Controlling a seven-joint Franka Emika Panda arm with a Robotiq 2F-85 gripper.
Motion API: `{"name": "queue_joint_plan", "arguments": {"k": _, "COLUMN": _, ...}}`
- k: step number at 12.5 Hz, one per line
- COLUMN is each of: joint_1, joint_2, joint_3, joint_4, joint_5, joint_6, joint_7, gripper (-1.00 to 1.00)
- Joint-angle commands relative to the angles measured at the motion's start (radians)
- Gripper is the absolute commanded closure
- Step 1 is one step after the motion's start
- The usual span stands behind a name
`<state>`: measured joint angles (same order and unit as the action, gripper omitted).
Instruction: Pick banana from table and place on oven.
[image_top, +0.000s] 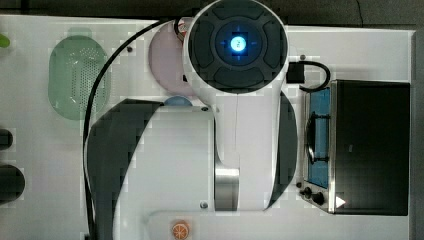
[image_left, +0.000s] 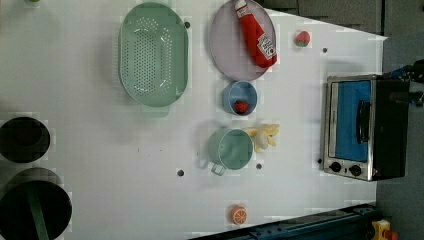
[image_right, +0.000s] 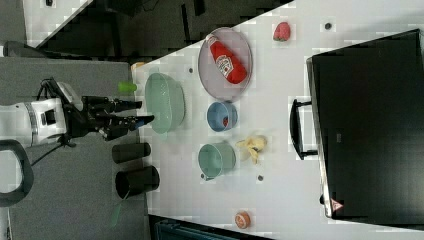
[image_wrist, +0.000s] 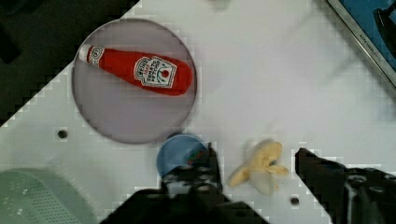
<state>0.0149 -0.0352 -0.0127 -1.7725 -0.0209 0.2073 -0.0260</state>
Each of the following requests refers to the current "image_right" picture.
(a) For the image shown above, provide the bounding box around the grey round plate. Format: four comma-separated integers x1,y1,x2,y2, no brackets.
198,27,253,102

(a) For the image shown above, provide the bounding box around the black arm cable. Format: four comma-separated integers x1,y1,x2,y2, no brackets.
29,77,78,167

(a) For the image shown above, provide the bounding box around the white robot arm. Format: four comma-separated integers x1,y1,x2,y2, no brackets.
1,98,154,207

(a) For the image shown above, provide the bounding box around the red plush ketchup bottle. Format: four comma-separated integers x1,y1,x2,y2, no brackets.
206,34,247,84

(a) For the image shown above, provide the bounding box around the small black cylinder container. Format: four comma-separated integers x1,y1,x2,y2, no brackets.
112,143,151,164

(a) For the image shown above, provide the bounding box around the plush strawberry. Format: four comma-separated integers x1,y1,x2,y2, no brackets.
273,22,291,42

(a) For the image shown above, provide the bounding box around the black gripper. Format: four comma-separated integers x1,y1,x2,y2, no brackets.
64,96,155,141

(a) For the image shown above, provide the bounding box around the small red toy fruit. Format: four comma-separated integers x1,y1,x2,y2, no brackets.
222,117,229,127

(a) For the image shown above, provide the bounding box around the green oval colander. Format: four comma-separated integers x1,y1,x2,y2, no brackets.
145,72,185,134

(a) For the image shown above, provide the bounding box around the large black cylinder container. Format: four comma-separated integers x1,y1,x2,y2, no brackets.
115,166,160,199

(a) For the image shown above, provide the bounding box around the black toaster oven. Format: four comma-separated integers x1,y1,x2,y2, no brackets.
289,29,424,230

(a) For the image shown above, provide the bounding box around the green cup with handle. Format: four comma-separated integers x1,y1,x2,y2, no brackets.
198,142,236,181

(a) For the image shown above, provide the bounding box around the peeled plush banana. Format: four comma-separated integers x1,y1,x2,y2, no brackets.
236,135,267,164

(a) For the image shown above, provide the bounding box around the blue bowl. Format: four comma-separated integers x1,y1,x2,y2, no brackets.
207,102,238,132

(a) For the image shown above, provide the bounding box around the plush orange slice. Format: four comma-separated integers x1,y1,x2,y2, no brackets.
234,211,251,229

